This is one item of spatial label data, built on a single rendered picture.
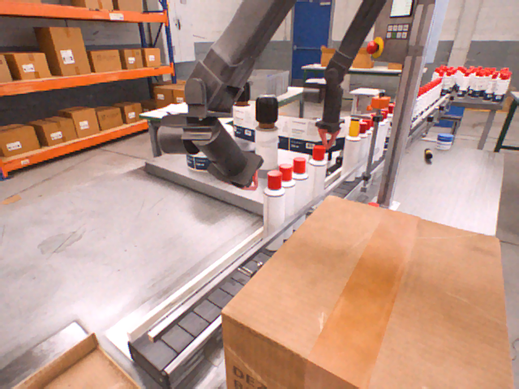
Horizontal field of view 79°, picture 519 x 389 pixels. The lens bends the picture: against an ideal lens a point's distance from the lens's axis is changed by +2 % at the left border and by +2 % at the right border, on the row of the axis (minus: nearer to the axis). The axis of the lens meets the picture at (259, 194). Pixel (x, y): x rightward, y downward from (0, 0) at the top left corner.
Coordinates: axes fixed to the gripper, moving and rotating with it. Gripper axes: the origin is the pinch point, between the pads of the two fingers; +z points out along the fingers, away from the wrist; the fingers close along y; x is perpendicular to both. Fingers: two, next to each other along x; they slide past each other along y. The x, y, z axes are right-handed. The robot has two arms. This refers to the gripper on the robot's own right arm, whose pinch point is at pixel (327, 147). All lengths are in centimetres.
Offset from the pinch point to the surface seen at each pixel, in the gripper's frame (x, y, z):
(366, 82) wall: -225, -735, 87
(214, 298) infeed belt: 7, 65, 13
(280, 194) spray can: 8.5, 43.7, -3.0
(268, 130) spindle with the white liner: -18.8, 8.6, -4.1
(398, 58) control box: 15.8, -5.4, -28.7
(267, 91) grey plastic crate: -127, -148, 17
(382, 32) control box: 8.3, -10.7, -35.0
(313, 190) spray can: 7.1, 22.7, 5.2
